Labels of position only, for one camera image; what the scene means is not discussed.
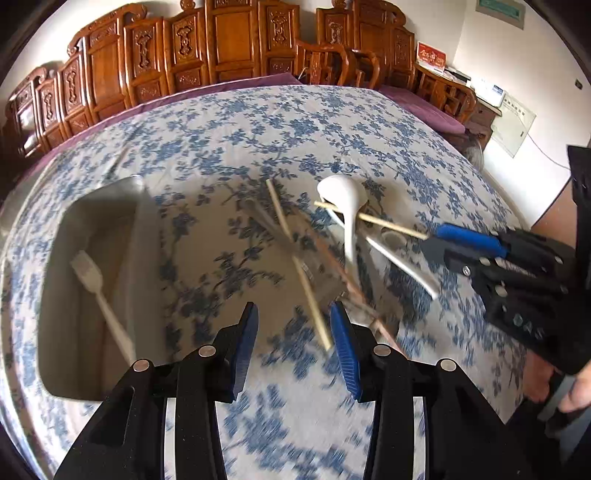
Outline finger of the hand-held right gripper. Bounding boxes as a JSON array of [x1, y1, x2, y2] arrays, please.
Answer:
[[436, 224, 575, 273], [420, 237, 568, 296]]

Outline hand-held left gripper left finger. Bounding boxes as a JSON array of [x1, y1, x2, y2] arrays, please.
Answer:
[[54, 302, 259, 480]]

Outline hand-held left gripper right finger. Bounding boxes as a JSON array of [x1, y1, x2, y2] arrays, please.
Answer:
[[329, 302, 536, 480]]

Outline wooden chopstick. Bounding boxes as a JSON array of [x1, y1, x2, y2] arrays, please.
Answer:
[[265, 179, 334, 352], [314, 200, 430, 241]]

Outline large white ladle spoon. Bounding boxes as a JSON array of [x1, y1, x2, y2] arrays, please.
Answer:
[[317, 174, 370, 280]]

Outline metal tray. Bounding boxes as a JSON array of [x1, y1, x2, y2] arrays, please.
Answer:
[[34, 175, 168, 402]]

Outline person's right forearm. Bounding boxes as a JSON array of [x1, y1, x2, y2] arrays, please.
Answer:
[[530, 180, 575, 247]]

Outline person's right hand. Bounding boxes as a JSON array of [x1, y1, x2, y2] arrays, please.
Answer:
[[526, 355, 591, 414]]

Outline small white spoon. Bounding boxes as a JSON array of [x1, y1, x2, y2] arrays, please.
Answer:
[[365, 230, 441, 300]]

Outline white plastic fork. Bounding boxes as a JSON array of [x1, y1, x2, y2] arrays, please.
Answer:
[[70, 250, 137, 366]]

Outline white box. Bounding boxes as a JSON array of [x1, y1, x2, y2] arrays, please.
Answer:
[[471, 78, 505, 108]]

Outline wooden bench armrest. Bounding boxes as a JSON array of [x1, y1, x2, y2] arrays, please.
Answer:
[[413, 65, 477, 125]]

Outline red desk calendar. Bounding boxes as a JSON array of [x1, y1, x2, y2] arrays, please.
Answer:
[[417, 41, 447, 75]]

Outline wooden chair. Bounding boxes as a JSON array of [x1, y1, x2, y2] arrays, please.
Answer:
[[295, 39, 382, 90]]

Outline purple cloth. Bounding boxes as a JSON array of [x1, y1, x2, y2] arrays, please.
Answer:
[[0, 71, 467, 195]]

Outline carved wooden bench backs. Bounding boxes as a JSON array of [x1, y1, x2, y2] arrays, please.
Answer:
[[2, 0, 416, 158]]

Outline white wall chart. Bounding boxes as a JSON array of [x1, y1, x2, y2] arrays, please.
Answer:
[[490, 90, 537, 158]]

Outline green wall sign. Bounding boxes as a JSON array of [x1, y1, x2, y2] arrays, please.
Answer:
[[478, 0, 527, 31]]

